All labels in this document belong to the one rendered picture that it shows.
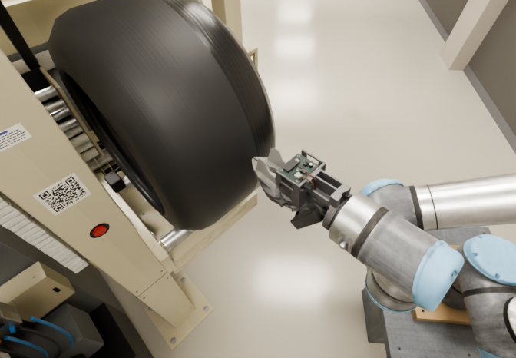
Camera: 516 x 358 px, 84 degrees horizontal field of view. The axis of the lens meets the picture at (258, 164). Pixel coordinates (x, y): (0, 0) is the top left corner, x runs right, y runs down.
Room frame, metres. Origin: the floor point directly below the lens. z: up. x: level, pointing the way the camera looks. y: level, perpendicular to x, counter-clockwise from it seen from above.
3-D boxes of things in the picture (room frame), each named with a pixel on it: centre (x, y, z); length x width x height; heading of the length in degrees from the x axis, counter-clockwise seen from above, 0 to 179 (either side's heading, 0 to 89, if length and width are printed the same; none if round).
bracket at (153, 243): (0.42, 0.38, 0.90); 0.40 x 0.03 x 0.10; 45
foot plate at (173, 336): (0.35, 0.43, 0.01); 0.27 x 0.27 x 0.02; 45
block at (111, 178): (0.51, 0.44, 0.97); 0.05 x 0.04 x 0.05; 45
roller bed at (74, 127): (0.66, 0.68, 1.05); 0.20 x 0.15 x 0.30; 135
